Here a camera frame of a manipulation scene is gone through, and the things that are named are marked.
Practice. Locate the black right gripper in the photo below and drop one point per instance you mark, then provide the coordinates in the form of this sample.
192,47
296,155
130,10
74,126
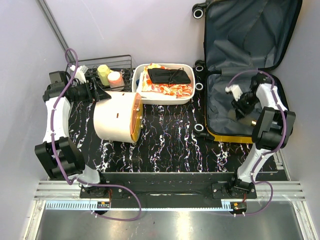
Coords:
240,111

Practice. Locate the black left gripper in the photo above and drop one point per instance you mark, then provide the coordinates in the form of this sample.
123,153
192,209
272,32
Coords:
98,95

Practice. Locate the pink yellow drawer box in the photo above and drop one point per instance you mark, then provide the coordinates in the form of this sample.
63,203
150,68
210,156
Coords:
119,118

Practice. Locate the black cloth pouch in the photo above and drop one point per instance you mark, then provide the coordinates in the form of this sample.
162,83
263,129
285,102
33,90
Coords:
168,76

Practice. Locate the yellow Pikachu suitcase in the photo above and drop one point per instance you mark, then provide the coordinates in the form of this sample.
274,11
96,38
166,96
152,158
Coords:
241,38

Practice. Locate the orange floral cloth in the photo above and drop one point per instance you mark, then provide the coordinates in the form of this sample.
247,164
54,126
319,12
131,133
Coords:
173,90

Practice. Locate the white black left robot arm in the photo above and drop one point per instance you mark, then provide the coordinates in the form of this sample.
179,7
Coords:
58,155

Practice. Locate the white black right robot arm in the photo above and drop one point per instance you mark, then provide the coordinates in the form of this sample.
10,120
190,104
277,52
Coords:
270,133

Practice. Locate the pink cup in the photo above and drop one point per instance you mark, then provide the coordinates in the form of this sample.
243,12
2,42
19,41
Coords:
116,81

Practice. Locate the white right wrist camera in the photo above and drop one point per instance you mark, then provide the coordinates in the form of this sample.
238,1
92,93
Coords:
235,90

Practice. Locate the black wire basket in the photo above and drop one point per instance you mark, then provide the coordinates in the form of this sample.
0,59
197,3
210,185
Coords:
120,63

